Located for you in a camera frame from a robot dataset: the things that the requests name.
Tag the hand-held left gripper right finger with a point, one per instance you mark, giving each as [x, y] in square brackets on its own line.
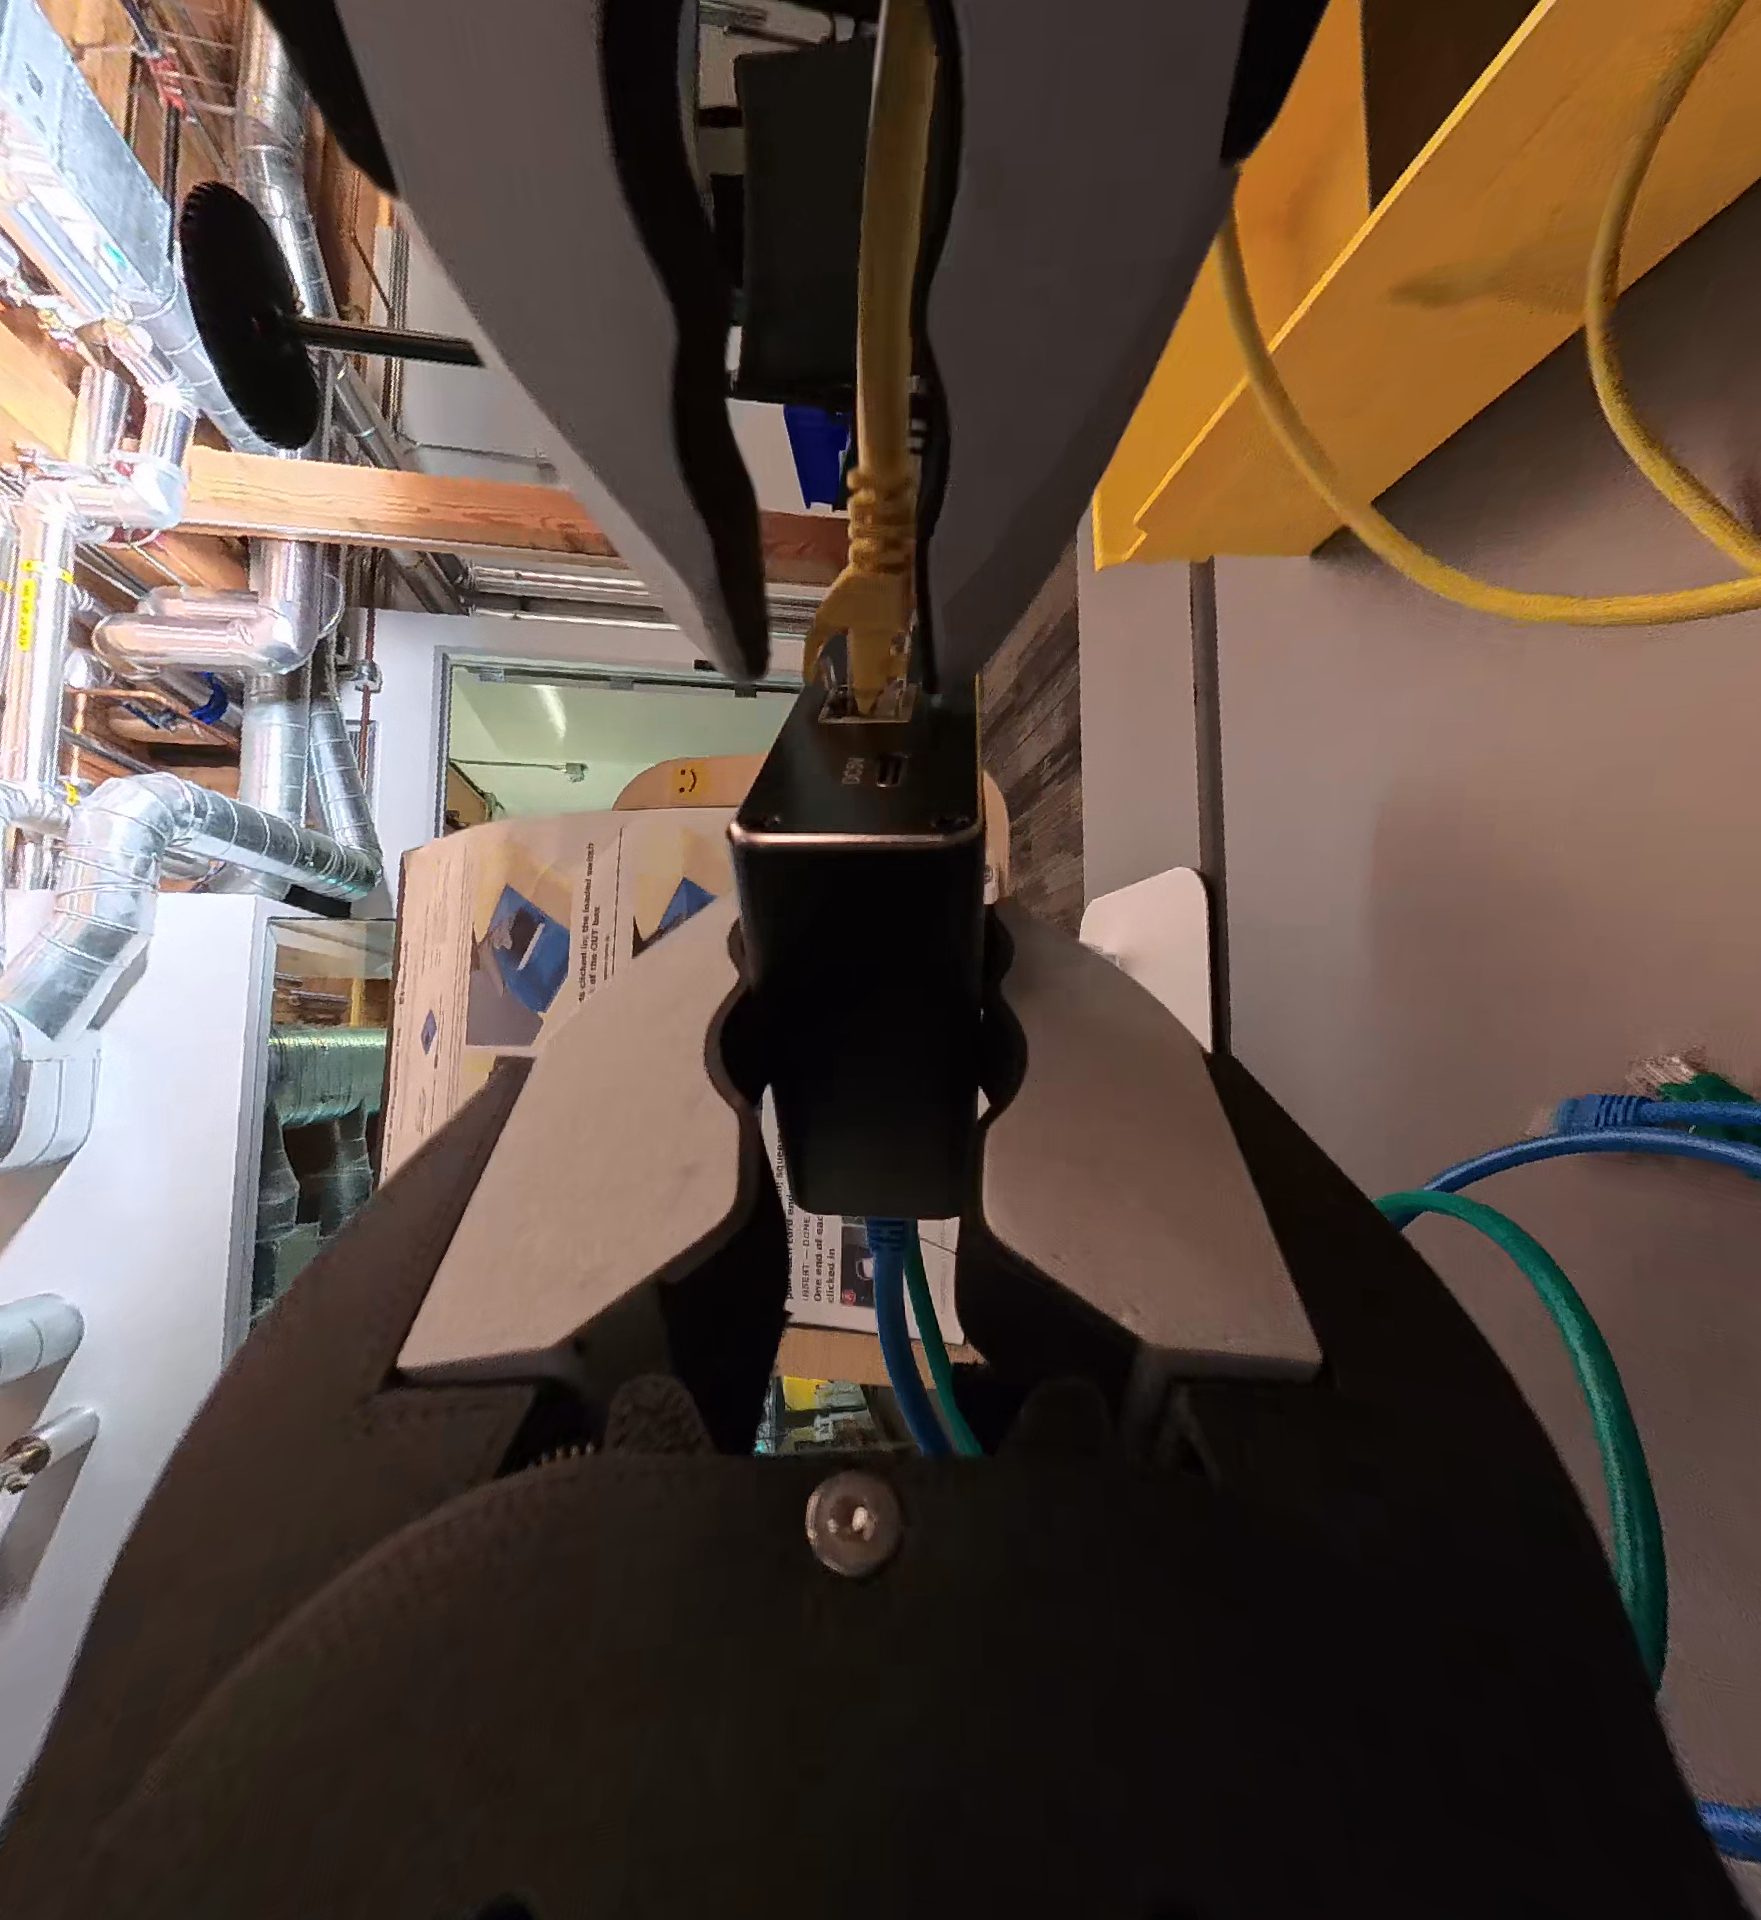
[1136, 1185]

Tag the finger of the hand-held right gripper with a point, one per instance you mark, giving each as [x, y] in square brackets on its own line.
[1075, 224]
[520, 224]

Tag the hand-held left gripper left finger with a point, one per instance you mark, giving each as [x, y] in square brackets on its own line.
[595, 1185]

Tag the black network switch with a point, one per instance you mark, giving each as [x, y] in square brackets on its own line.
[866, 1022]

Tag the yellow plastic bin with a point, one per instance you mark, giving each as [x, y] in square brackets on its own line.
[1421, 302]

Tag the blue storage bin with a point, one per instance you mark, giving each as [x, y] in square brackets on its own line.
[817, 459]

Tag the printed instruction sheet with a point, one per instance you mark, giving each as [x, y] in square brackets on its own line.
[520, 930]

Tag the silver pipe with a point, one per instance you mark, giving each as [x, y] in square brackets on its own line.
[19, 677]

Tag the round metal duct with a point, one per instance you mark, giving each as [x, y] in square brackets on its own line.
[286, 224]

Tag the rectangular metal duct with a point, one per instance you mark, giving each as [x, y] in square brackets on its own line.
[55, 136]

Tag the insulated silver duct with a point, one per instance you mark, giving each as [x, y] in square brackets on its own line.
[55, 960]

